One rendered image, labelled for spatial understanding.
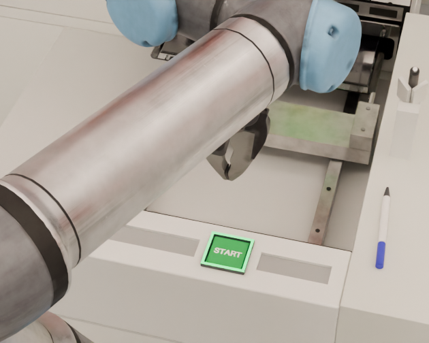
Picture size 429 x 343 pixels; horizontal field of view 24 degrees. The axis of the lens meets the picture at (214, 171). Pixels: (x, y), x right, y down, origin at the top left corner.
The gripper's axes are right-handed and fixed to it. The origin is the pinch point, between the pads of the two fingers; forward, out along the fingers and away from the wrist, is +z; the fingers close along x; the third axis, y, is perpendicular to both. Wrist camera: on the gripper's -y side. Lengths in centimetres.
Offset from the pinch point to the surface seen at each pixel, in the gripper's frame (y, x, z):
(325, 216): 20.9, -9.6, 25.6
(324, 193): 25.5, -8.6, 25.6
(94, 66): 49, 37, 29
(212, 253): 0.1, 1.8, 14.2
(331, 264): 2.6, -12.8, 14.6
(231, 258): -0.2, -0.7, 14.2
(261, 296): -4.0, -5.5, 15.4
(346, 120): 39.2, -9.3, 22.6
